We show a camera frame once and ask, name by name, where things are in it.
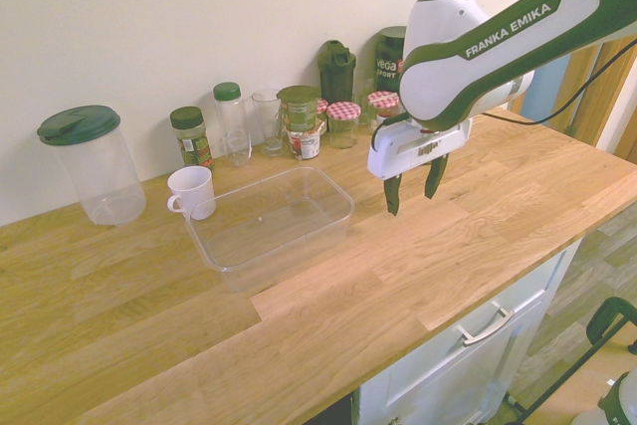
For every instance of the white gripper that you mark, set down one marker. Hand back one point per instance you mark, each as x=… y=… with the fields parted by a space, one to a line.
x=423 y=148

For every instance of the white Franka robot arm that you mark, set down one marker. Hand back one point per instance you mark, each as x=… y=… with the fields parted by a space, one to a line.
x=497 y=47

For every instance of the clear rectangular plastic container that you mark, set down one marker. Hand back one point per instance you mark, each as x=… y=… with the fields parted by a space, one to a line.
x=278 y=226

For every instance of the glass jar red checkered lid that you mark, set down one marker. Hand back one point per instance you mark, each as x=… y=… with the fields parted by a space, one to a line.
x=383 y=106
x=322 y=114
x=343 y=124

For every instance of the white labelled food pot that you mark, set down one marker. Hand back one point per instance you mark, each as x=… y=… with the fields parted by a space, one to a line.
x=304 y=144

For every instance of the dark Vega Sport tub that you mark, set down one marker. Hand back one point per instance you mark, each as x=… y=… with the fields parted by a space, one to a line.
x=389 y=62

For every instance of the dark shaker bottle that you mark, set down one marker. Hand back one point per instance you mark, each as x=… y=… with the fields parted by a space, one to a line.
x=337 y=71

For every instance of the tall clear drinking glass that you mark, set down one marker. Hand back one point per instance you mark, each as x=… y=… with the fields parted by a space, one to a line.
x=269 y=121

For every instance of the clear bottle green cap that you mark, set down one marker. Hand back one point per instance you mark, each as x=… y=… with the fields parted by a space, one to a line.
x=233 y=121

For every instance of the white plastic mug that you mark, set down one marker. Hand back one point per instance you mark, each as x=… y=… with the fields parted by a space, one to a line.
x=194 y=193

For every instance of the spice jar dark lid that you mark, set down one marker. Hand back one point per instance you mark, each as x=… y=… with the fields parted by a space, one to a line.
x=191 y=141

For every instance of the black metal stand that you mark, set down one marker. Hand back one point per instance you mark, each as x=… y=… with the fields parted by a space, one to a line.
x=604 y=320

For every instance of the large clear jar green lid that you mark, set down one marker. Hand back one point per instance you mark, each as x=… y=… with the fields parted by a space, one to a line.
x=102 y=171

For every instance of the wooden door frame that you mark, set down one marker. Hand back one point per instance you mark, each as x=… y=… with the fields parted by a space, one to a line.
x=604 y=96

